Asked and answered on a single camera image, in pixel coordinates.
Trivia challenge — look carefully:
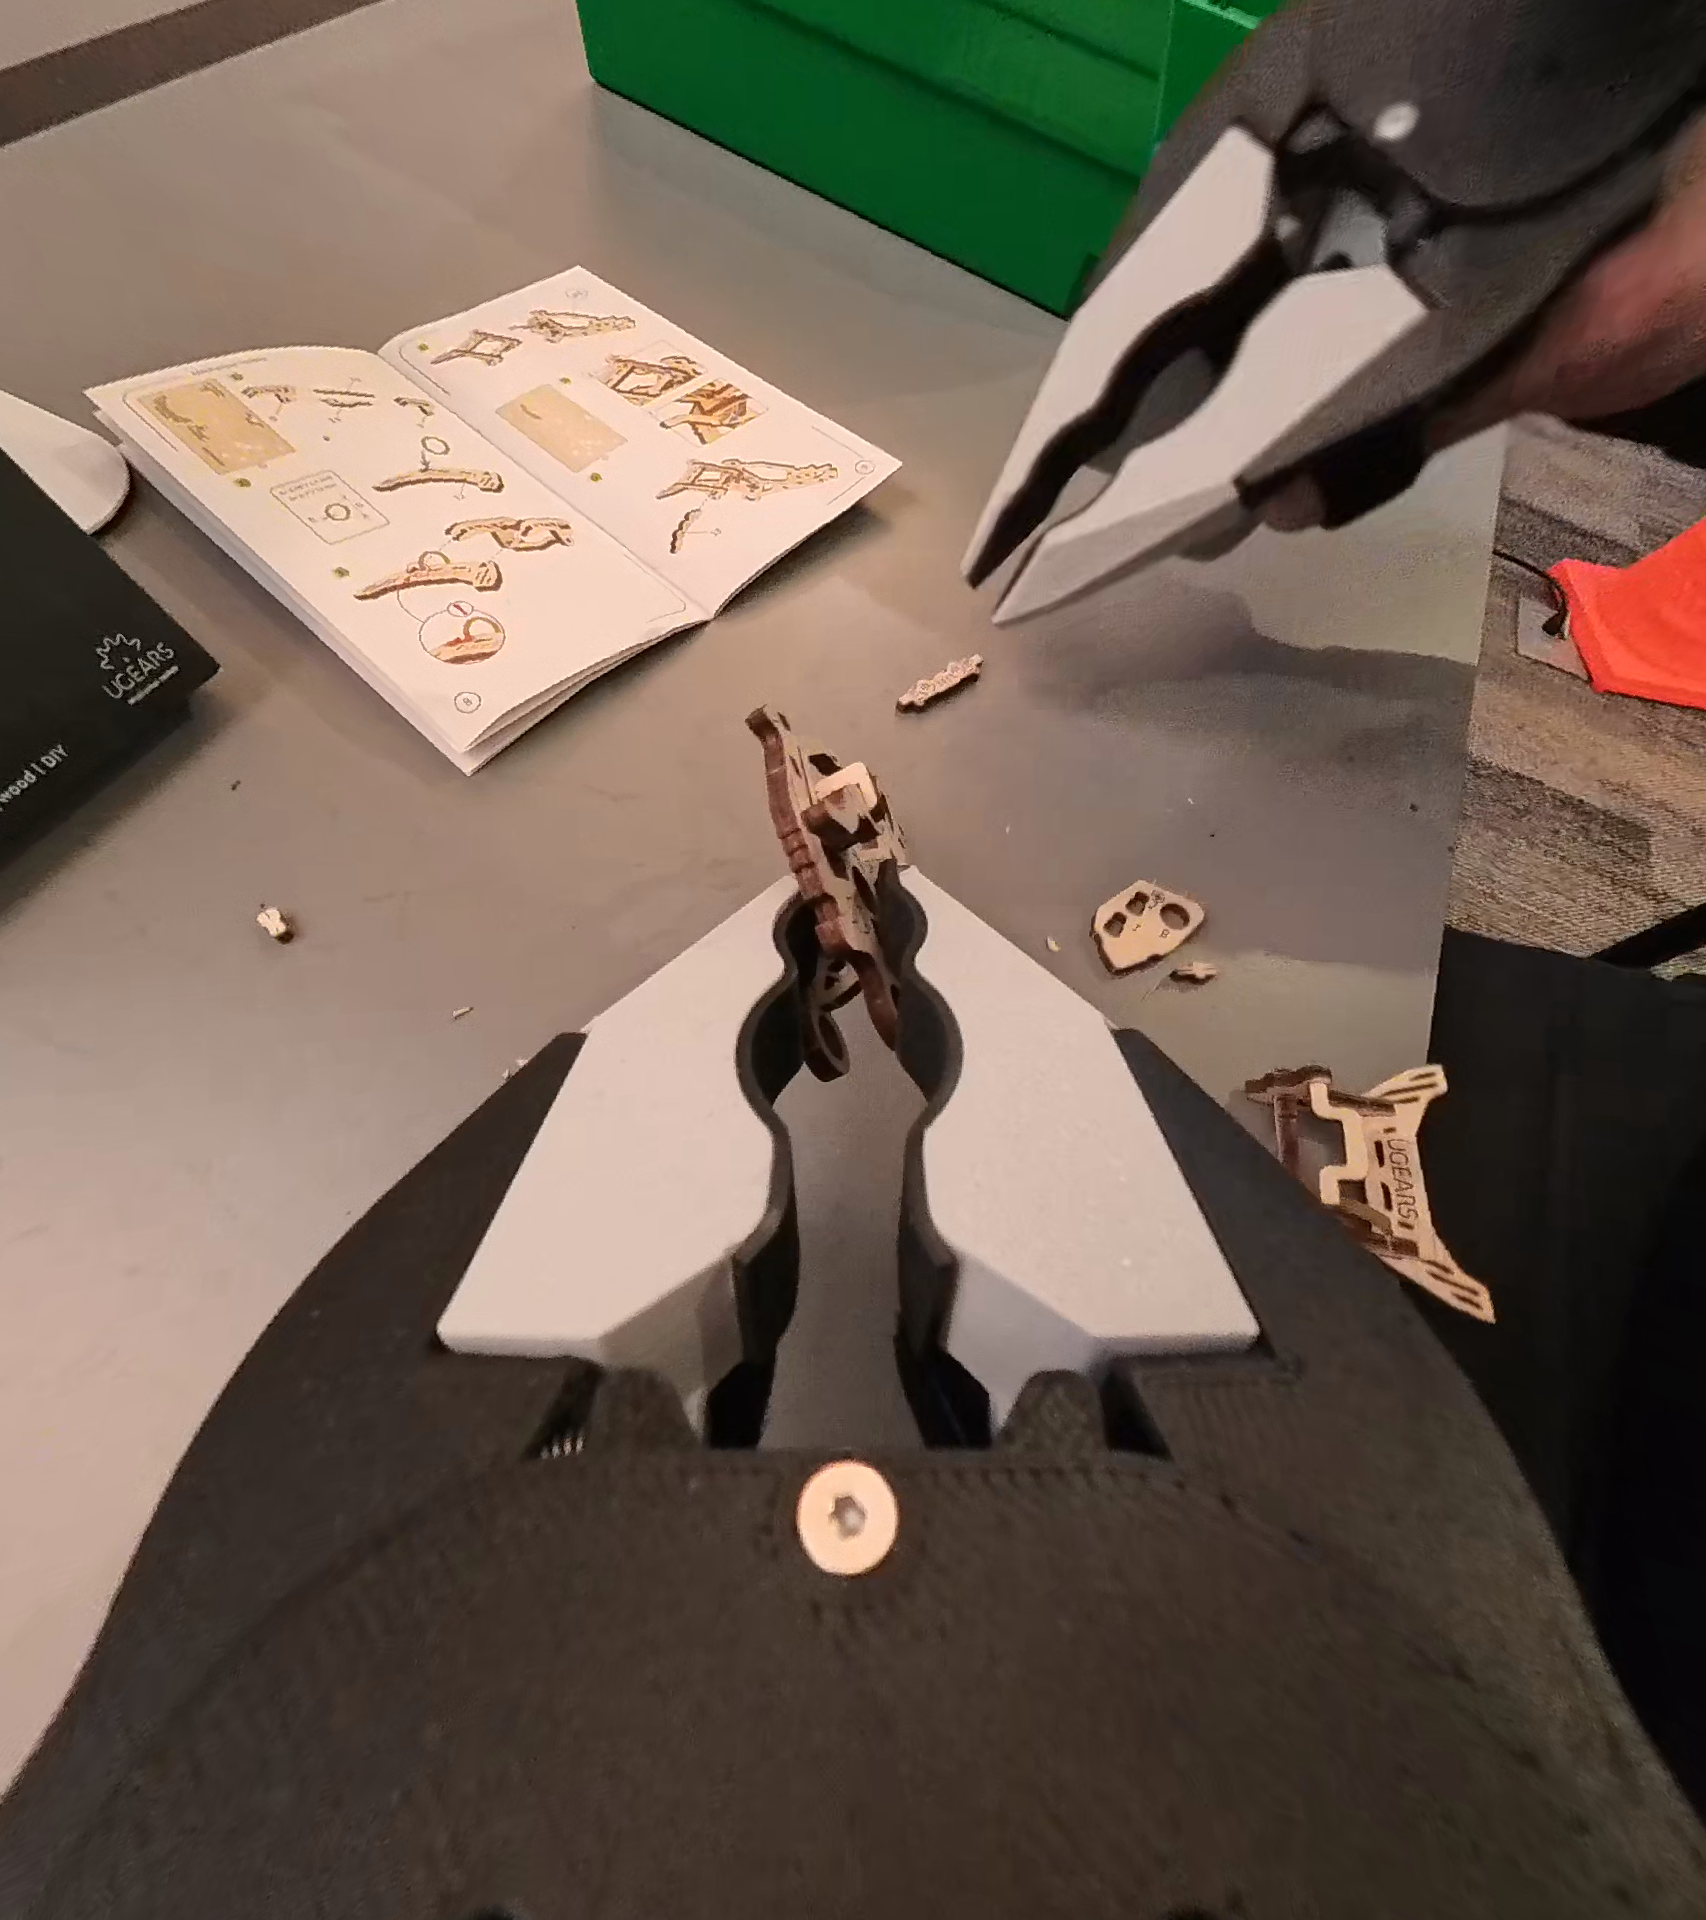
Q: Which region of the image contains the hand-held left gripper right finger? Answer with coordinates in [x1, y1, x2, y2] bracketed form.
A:
[894, 876, 1264, 1434]

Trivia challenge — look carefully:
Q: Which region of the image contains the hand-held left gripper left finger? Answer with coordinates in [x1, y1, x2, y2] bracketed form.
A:
[434, 880, 809, 1451]

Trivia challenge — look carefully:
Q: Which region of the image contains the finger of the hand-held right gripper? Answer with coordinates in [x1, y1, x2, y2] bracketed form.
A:
[990, 274, 1437, 629]
[958, 124, 1313, 590]

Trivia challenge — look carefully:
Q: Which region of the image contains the wooden model spoiler frame assembly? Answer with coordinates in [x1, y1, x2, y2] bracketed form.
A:
[1240, 1062, 1500, 1328]

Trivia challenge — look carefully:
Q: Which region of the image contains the wooden model chassis assembly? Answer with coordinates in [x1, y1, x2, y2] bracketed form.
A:
[745, 704, 935, 1087]

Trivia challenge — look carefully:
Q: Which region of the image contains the dark model kit box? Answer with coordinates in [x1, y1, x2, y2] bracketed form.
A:
[0, 342, 222, 955]

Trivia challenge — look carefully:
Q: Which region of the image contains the person's right hand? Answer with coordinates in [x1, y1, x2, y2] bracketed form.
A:
[1246, 92, 1706, 538]

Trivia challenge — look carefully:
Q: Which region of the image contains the wooden plate part with holes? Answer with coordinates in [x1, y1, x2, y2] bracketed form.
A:
[1088, 880, 1211, 980]

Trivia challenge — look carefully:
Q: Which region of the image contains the green plastic bin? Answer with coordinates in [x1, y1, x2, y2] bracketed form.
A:
[575, 0, 1290, 321]

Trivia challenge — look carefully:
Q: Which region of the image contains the orange floor arrow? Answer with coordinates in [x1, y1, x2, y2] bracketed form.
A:
[1547, 477, 1706, 720]

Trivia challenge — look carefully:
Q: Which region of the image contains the open instruction booklet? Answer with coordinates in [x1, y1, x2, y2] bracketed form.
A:
[84, 265, 904, 779]

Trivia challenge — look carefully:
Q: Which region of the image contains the person's dark clothing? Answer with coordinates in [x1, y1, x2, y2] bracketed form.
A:
[1423, 927, 1706, 1920]

